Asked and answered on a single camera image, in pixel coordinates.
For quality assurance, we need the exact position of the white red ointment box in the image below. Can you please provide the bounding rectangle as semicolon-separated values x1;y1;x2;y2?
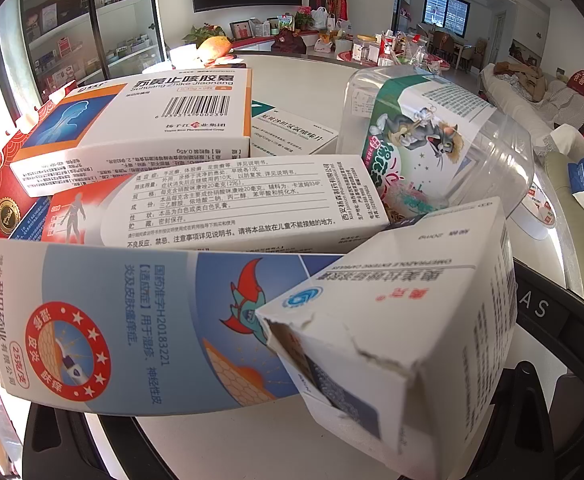
39;152;390;256

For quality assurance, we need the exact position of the glass display cabinet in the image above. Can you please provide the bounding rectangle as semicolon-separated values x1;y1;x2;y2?
19;0;167;111

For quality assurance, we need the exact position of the dark red bag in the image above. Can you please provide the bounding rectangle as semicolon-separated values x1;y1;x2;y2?
276;27;307;54

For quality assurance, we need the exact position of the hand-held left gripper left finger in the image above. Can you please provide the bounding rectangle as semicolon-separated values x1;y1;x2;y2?
22;400;137;480

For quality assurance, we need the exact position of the white covered sofa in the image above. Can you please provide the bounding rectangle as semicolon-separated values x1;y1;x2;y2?
478;60;584;161

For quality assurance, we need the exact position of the window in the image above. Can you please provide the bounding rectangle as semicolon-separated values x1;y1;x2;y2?
423;0;473;38

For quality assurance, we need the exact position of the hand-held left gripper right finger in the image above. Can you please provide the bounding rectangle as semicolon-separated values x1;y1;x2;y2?
492;360;580;480

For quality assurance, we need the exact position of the orange yellow fruit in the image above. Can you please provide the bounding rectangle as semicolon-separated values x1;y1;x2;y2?
197;35;233;58

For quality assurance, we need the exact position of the orange blue medicine box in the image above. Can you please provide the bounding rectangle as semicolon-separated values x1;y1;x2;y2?
9;66;253;200

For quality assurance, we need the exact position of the torn white medicine box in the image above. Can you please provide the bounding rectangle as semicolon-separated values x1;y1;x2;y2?
254;197;519;480

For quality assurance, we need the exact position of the green potted plant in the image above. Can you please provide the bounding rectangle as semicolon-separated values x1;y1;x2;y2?
189;22;229;43

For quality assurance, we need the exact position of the dining chair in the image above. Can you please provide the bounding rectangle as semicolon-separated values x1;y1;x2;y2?
431;30;455;68

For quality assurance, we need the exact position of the clear jar with cartoon label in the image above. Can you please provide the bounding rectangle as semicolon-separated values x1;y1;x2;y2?
338;64;534;228

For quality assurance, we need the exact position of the light blue cartoon ointment box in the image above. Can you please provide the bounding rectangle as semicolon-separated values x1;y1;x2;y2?
0;237;333;417

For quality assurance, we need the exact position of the brown coat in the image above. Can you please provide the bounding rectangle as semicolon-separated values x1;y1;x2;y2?
494;60;548;103

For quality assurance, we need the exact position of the white dark teal medicine box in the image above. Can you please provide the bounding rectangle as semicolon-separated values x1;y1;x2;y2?
249;99;341;158

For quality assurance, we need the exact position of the tape roll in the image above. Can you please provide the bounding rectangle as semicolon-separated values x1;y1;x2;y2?
514;182;562;231

